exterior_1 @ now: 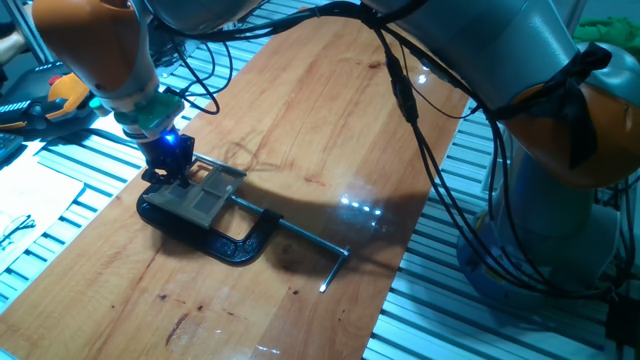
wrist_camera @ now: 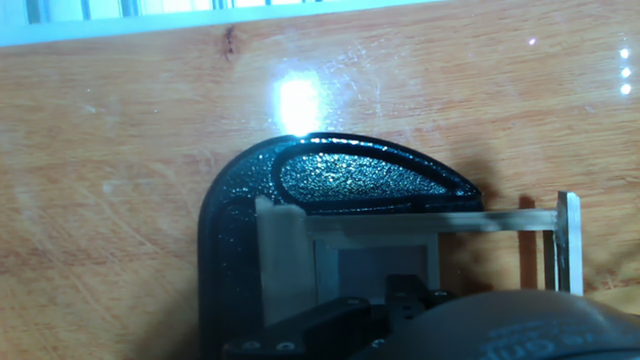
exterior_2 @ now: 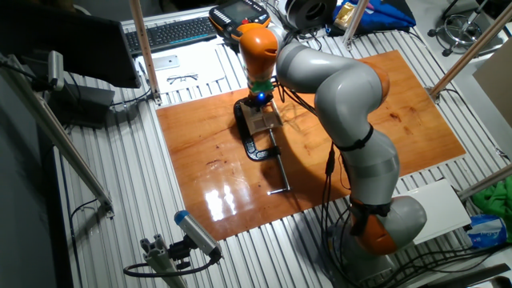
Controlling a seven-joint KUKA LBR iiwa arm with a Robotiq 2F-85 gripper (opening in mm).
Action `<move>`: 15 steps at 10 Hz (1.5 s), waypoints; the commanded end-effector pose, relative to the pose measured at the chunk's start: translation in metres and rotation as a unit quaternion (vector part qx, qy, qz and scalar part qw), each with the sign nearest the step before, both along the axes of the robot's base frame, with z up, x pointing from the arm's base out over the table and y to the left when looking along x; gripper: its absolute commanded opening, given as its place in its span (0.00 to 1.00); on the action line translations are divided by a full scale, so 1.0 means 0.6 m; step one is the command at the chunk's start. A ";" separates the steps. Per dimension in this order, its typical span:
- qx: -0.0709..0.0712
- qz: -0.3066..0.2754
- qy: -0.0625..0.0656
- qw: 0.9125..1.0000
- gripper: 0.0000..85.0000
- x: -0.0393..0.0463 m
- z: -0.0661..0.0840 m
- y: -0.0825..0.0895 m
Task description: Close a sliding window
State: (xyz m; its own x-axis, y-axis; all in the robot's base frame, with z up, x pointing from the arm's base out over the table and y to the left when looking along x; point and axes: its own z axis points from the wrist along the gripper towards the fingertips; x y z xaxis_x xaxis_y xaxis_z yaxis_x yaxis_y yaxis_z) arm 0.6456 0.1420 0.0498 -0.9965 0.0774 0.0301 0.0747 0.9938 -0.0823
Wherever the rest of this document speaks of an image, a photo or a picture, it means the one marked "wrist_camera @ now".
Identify black metal C-clamp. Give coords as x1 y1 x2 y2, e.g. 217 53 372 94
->
197 132 485 360

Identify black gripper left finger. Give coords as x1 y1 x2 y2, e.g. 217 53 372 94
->
225 295 391 360

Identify miniature wooden window frame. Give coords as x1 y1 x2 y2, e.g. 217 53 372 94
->
254 190 584 326

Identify wooden sash with translucent pane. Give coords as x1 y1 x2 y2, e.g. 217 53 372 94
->
313 234 441 304

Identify glossy brown wooden board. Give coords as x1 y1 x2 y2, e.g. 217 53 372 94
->
0 0 640 360

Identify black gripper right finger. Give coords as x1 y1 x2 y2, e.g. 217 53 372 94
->
384 273 459 334

